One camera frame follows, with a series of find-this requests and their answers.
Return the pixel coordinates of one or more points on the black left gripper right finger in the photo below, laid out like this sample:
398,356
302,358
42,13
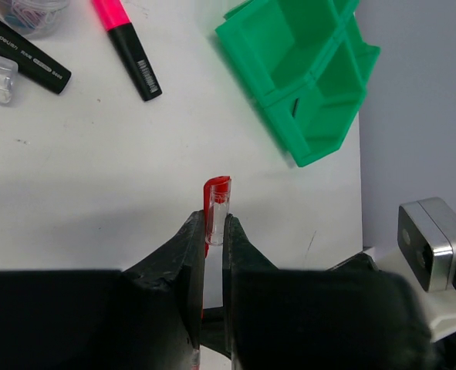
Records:
344,318

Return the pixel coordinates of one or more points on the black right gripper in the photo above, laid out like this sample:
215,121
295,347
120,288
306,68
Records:
358,262

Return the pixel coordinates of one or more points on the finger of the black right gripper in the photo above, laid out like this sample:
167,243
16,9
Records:
214,331

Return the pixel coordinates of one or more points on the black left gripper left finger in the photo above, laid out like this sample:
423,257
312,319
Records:
145,317

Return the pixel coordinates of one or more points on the red gel pen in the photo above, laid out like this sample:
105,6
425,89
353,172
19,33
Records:
196,356

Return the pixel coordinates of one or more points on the red pen cap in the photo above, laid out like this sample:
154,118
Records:
217,192

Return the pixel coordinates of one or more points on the pink-capped black highlighter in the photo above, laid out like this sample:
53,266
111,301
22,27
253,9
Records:
126,42

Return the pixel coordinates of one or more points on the blue gel pen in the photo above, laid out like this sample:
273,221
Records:
295,109

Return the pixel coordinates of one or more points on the green compartment tray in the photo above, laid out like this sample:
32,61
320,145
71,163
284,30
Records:
312,50

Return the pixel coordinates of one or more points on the orange-capped black highlighter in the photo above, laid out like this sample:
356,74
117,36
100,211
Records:
32,61

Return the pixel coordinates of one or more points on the clear jar of paper clips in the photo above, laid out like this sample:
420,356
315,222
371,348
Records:
33,19

